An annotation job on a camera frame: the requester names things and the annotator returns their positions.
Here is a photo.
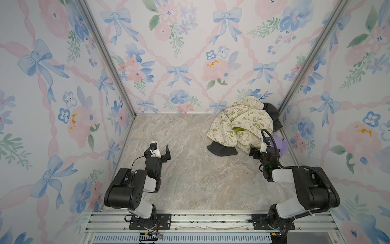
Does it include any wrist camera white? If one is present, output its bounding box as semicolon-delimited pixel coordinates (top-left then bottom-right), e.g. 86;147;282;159
260;137;272;153
150;141;161;158

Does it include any lime green cloth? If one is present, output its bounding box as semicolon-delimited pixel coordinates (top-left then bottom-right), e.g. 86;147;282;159
233;127;247;133

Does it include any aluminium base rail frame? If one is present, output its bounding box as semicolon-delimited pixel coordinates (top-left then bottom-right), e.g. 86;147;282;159
80;209;345;244

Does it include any left corner aluminium post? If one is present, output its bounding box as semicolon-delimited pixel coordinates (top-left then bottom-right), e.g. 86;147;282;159
75;0;136;119

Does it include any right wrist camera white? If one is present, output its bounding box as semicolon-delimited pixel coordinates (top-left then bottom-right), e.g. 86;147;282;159
260;137;272;153

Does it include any black cloth at corner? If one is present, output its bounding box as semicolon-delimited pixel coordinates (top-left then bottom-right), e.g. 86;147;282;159
263;103;283;132

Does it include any black corrugated cable conduit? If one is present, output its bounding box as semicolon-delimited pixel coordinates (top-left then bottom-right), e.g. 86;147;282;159
260;128;341;214

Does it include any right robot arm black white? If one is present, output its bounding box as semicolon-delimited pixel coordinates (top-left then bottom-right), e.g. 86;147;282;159
249;145;340;236

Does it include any purple cloth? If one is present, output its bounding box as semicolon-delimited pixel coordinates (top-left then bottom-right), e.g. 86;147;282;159
273;134;288;157

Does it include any right corner aluminium post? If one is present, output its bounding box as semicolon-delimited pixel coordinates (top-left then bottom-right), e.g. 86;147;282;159
279;0;350;113

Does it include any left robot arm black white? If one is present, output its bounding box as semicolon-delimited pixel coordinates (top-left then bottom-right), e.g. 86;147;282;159
104;142;172;232

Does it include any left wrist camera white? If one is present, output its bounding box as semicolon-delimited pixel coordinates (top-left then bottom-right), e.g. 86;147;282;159
150;141;161;158

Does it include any dark grey cloth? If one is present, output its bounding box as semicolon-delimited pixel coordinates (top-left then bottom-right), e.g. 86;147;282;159
207;141;238;157

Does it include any corner aluminium post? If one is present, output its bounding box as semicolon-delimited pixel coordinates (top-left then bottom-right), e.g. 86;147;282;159
75;0;136;119
279;0;350;113

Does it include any cream green printed cloth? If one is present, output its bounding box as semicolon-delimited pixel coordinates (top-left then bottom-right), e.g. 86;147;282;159
207;96;273;153

